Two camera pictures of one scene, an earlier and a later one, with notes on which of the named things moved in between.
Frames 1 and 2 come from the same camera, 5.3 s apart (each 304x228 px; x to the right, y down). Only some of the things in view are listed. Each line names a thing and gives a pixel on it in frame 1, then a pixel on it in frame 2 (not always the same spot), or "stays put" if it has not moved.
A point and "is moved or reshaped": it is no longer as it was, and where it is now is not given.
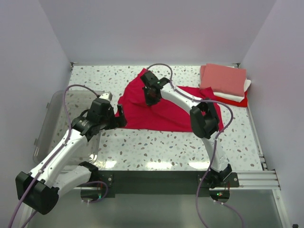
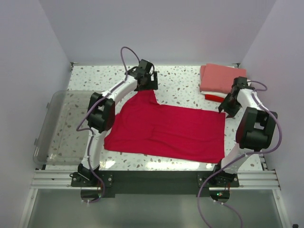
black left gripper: (119, 121) -> (152, 85)
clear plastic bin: (60, 108) stays put
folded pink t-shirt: (223, 80) stays put
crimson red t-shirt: (133, 111) is moved or reshaped
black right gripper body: (150, 99) -> (234, 105)
